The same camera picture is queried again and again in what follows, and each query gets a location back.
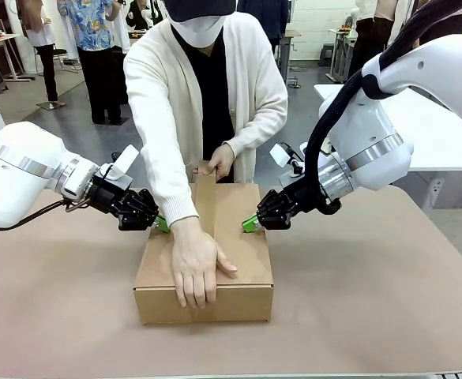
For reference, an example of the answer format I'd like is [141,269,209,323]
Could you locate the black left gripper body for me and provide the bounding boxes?
[90,178,139,232]

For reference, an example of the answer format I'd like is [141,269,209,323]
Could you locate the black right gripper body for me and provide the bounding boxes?
[281,182,323,223]

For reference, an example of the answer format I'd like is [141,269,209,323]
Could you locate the brown cardboard box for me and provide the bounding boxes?
[133,182,275,325]

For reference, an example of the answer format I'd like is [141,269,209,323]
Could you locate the brown packing tape strip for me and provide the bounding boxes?
[192,159,220,253]

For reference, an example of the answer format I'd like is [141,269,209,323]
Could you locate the person's right forearm white sleeve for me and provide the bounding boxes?
[143,149,200,228]

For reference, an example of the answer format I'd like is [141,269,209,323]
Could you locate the person's left forearm white sleeve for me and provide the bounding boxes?
[225,114,290,159]

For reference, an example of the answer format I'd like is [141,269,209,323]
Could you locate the person's left hand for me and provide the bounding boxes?
[208,144,236,185]

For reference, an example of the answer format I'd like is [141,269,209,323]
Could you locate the person's right hand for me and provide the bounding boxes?
[171,216,239,310]

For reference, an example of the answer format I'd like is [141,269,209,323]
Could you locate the person in white cardigan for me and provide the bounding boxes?
[122,0,290,186]

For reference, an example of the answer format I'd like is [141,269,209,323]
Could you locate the person in blue floral shirt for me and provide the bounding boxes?
[56,0,131,126]

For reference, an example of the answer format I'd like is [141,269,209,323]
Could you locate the person white top black trousers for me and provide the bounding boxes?
[17,0,68,111]

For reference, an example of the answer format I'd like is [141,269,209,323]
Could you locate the grey desk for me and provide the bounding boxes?
[280,29,303,86]

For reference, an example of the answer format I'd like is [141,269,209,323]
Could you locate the desk with orange items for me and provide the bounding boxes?
[327,25,359,84]

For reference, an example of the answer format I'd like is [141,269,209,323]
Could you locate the person in dark brown clothes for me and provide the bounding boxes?
[348,0,415,80]

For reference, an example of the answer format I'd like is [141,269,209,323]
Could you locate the white face mask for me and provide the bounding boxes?
[169,14,226,49]

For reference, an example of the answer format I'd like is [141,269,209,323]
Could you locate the seated person in black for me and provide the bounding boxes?
[124,0,164,32]

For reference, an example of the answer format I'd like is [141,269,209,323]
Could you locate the person in navy jacket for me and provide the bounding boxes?
[236,0,291,40]

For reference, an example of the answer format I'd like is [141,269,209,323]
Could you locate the dark cap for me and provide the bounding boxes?
[163,0,238,23]

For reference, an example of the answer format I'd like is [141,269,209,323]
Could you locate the black sleeved cable bundle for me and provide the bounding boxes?
[303,0,462,216]

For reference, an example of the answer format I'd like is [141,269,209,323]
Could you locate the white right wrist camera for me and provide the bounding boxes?
[269,142,307,175]

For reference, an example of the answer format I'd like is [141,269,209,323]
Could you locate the dark brown arm cable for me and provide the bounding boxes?
[0,196,94,241]

